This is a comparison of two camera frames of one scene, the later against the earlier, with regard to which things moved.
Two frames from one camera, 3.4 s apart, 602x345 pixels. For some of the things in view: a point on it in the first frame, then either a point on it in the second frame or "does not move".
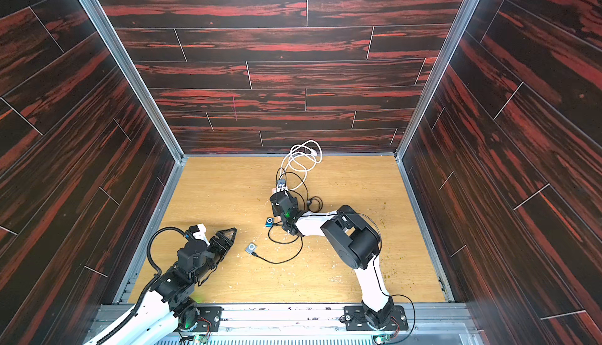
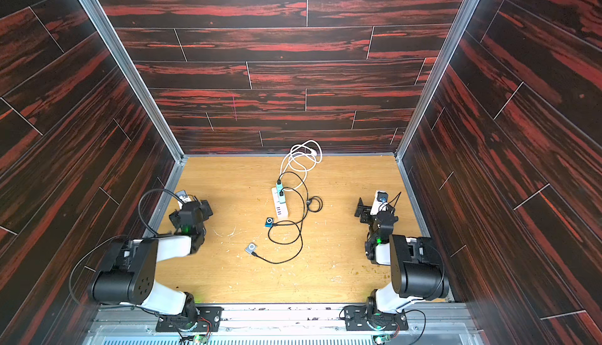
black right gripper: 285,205 -> 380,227
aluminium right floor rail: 440,271 does not move
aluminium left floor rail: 139,257 does not move
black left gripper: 226,242 -> 205,212
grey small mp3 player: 251,248 does not move
